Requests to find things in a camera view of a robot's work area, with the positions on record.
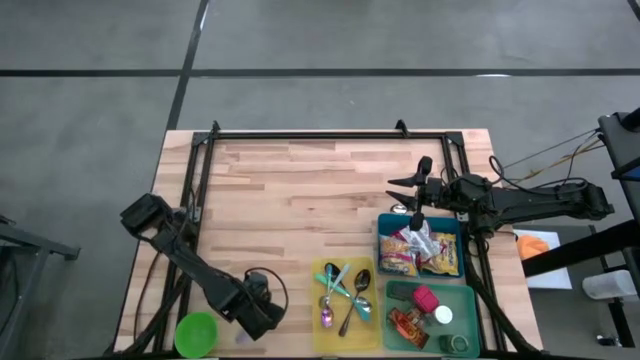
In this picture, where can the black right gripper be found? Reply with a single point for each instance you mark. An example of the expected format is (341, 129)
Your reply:
(436, 192)

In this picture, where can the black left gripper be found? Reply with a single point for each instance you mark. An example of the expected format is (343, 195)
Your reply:
(255, 312)

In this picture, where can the yellow ramen noodle packet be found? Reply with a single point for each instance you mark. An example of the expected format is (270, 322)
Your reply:
(445, 255)

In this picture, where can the iridescent rainbow spoon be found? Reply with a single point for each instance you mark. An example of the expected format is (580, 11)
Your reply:
(327, 316)

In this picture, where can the dark green pepper tin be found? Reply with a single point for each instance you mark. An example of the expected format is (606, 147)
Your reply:
(400, 291)

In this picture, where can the all-black metal spoon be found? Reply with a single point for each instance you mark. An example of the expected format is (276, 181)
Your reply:
(362, 280)

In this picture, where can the yellow translucent plastic bin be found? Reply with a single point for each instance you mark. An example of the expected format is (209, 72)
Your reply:
(370, 340)

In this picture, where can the white-lid glass spice jar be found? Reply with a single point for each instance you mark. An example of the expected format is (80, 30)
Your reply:
(443, 315)

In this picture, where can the orange brown candy wrapper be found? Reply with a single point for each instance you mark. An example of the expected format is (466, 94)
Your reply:
(407, 327)

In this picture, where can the green-lid spice jar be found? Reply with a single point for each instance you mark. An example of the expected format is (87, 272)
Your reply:
(454, 344)

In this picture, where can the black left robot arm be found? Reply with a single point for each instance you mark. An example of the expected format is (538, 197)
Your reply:
(200, 270)

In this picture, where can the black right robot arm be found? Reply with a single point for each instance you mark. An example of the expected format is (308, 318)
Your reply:
(525, 202)

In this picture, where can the plain silver spoon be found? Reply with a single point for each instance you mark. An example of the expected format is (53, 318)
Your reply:
(398, 208)

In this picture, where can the blue plastic bin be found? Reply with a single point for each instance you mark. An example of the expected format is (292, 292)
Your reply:
(385, 222)

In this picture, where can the green plastic bowl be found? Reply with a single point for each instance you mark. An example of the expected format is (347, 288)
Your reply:
(195, 335)

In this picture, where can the green translucent plastic bin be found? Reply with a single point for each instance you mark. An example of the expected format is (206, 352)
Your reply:
(465, 305)

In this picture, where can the orange round object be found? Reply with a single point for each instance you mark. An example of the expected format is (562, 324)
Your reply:
(531, 246)

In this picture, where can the white paper sheet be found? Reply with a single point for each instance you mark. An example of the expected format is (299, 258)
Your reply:
(555, 280)

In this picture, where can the black side table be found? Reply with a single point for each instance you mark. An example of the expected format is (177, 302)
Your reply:
(620, 145)

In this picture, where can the white plastic bottle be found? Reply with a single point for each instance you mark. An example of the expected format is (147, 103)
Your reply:
(610, 285)

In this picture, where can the grey metal stand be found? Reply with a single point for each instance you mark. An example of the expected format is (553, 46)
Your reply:
(30, 245)

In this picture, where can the black aluminium table frame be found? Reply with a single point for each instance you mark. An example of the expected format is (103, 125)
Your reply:
(325, 135)

